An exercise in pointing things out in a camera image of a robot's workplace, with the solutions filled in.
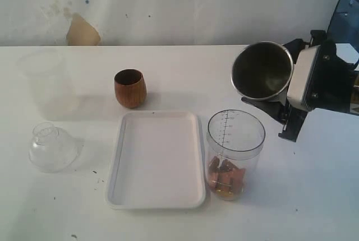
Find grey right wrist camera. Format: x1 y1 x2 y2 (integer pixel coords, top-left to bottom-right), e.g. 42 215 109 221
287 46 320 112

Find dark blue background object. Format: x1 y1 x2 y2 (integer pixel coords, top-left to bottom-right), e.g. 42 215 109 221
327 0 358 53

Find white rectangular tray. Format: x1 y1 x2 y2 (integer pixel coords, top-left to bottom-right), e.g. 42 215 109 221
105 110 206 210

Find translucent plastic container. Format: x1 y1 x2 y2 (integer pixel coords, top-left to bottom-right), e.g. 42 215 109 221
17 48 79 121

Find stainless steel cup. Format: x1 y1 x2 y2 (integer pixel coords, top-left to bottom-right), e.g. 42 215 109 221
231 41 294 101

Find clear glass funnel flask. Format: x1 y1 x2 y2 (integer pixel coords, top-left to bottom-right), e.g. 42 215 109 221
28 122 84 173

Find brown wooden cup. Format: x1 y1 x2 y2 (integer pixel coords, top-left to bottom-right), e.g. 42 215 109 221
114 68 147 109

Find clear measuring jar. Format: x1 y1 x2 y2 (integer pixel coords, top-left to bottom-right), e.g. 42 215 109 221
205 109 266 198

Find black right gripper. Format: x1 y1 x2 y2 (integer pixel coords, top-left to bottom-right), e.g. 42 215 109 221
241 30 358 142

